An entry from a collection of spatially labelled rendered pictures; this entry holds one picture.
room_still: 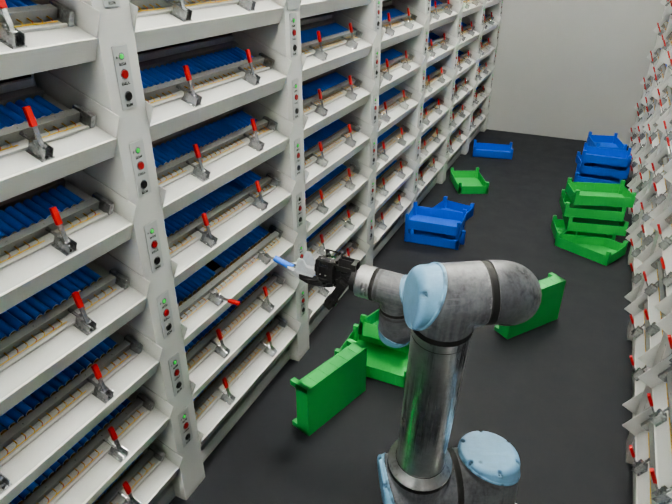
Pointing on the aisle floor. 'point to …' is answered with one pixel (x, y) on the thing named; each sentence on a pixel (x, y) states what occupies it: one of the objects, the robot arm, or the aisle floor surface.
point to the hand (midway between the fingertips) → (293, 268)
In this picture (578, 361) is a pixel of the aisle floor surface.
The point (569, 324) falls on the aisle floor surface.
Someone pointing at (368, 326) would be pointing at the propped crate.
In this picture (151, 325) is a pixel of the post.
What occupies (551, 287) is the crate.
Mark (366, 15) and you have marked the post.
